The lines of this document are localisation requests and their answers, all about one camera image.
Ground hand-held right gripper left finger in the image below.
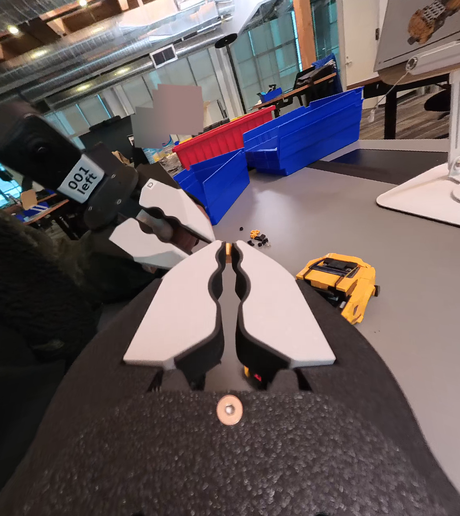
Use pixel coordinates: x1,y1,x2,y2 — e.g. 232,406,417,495
123,241,226,381

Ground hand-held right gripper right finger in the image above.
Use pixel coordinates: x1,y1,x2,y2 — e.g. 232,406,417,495
234,241,336,381

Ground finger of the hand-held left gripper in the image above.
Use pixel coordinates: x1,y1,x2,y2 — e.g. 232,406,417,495
138,178,216,243
109,218,192,270

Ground yellow lego car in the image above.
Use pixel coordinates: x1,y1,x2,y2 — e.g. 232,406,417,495
244,253,380,389

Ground person's left forearm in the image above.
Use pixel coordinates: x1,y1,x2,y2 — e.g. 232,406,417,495
0,198,166,303

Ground lego instruction booklet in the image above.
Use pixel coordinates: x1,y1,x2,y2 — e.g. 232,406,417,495
374,0,460,73

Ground person's left hand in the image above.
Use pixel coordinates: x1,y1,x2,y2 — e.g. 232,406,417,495
171,224,201,255

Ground cluttered wooden desk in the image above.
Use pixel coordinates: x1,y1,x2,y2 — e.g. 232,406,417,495
4,189,69,238

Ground clear plastic bags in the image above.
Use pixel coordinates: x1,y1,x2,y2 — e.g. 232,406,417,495
145,137,182,166

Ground black monitor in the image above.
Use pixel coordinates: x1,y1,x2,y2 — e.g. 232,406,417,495
79,115,134,150

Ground red plastic bin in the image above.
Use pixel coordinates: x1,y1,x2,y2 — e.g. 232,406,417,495
172,106,276,170

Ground blue plastic bin stack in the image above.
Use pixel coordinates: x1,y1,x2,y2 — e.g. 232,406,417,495
243,87,364,177

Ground white air vent grille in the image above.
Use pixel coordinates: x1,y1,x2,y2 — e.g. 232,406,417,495
150,45,178,68

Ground wooden desk with black legs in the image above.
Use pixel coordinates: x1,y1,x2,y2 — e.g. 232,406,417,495
256,73,337,117

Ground black floor lamp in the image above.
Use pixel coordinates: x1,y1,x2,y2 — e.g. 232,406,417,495
215,33,248,115

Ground black bag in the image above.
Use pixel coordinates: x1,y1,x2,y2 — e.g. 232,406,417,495
294,66,327,95

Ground white book stand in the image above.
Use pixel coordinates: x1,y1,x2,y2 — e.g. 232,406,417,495
376,40,460,234

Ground blue jacket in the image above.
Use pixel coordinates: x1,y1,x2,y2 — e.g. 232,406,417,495
312,54,343,93

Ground wooden column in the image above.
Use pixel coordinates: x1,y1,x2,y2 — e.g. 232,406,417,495
292,0,317,71

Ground black office chair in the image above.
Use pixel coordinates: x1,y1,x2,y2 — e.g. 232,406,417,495
423,87,460,138

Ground silver air duct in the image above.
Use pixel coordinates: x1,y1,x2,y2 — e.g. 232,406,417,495
0,0,263,105

